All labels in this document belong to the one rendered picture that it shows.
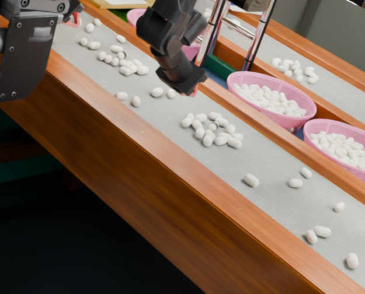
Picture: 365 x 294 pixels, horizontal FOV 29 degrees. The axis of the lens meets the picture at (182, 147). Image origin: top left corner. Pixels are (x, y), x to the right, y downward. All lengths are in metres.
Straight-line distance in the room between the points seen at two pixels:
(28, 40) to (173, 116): 0.60
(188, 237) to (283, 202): 0.23
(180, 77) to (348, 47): 2.82
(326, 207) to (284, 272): 0.32
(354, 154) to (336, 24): 2.41
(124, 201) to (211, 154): 0.23
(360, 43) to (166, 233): 2.87
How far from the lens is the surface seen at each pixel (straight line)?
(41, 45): 1.27
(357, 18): 4.21
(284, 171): 1.68
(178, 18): 1.36
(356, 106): 2.28
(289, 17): 4.42
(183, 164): 1.49
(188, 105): 1.83
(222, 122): 1.77
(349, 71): 2.49
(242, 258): 1.38
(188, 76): 1.50
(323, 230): 1.49
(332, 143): 1.95
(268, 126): 1.82
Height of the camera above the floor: 1.47
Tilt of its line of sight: 27 degrees down
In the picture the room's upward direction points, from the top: 20 degrees clockwise
